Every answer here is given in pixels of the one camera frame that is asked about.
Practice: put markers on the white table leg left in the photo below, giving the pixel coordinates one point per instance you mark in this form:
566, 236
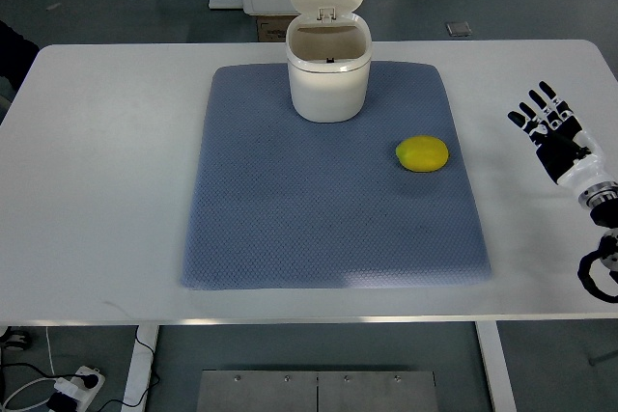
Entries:
140, 377

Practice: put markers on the grey floor socket plate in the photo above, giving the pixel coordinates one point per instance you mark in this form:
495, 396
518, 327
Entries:
458, 29

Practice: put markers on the black caster wheel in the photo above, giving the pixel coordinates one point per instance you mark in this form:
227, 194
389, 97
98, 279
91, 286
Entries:
12, 339

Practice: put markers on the blue textured mat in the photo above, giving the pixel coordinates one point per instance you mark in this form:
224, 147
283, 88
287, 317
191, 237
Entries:
281, 202

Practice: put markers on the yellow lemon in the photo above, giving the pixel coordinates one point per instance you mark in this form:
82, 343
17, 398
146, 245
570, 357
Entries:
422, 153

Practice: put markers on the white table leg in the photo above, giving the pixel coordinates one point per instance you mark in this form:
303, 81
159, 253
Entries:
140, 377
495, 367

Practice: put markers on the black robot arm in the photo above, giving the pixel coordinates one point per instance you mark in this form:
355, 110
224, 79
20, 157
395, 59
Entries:
601, 200

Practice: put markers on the white table leg right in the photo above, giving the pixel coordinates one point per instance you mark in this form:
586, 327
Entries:
495, 367

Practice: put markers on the white trash bin open lid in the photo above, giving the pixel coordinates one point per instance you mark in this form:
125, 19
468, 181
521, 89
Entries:
329, 53

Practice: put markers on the metal floor plate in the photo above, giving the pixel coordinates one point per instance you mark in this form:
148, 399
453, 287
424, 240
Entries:
317, 391

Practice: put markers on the cardboard box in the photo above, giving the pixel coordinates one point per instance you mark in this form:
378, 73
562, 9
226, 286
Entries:
273, 28

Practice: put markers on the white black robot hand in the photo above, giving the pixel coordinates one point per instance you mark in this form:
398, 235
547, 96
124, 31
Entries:
564, 147

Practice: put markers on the white power strip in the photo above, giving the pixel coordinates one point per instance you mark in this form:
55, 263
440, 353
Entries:
77, 392

